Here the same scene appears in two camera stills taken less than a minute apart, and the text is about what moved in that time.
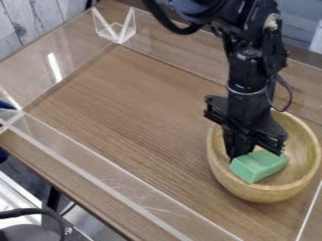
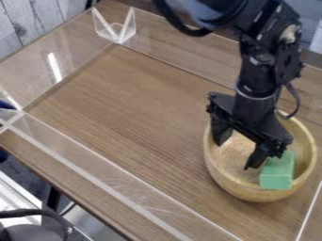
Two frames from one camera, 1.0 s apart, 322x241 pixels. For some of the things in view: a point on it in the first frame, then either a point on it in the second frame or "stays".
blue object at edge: (6, 105) stays
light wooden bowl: (300, 149) stays
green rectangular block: (255, 165) → (276, 171)
